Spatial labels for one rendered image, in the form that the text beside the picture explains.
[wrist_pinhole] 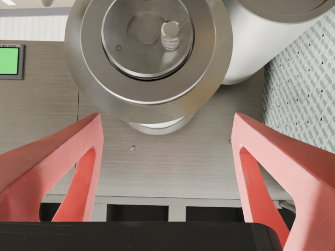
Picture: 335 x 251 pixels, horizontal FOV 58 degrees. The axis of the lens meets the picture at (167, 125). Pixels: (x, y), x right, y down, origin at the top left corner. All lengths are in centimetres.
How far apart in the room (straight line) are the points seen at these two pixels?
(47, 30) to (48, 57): 270
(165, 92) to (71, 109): 38
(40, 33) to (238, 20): 313
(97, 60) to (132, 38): 3
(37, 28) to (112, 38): 316
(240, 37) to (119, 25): 13
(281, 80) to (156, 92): 24
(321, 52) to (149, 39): 19
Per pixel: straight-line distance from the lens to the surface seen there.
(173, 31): 23
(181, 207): 60
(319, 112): 35
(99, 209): 61
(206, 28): 27
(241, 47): 35
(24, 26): 349
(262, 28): 30
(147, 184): 59
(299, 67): 41
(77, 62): 28
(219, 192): 60
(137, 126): 51
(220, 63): 27
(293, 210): 58
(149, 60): 25
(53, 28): 333
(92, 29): 27
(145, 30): 26
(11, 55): 67
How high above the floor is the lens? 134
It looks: 4 degrees down
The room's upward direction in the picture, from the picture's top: 179 degrees counter-clockwise
